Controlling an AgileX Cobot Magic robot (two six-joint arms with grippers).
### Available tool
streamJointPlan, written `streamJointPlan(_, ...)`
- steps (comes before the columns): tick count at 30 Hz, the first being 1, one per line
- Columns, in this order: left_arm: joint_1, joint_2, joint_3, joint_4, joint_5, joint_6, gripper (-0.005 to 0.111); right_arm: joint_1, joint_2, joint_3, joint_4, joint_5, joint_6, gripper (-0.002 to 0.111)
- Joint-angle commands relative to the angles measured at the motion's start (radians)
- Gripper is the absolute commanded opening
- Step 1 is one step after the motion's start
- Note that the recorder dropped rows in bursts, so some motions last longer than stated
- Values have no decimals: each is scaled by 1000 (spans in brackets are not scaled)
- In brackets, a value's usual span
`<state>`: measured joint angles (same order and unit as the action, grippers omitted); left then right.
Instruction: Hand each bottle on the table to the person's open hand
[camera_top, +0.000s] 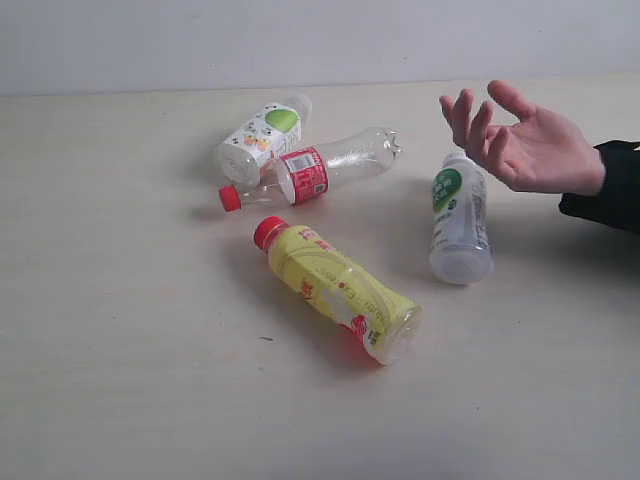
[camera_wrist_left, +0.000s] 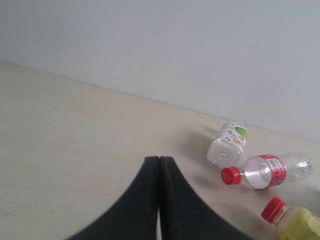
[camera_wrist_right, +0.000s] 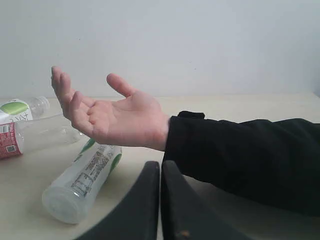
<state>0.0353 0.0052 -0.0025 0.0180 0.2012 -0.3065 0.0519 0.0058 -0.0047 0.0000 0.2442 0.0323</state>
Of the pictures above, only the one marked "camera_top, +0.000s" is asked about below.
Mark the person's open bare hand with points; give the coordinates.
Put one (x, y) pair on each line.
(525, 146)

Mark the frosted bottle green round label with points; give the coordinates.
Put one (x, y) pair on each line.
(460, 252)

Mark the yellow label bottle red cap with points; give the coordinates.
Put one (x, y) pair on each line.
(382, 320)

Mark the black sleeved forearm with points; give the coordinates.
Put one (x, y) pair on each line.
(617, 203)

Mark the white bottle green apple label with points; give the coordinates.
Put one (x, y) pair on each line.
(249, 152)

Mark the clear cola bottle red label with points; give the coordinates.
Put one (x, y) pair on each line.
(308, 173)

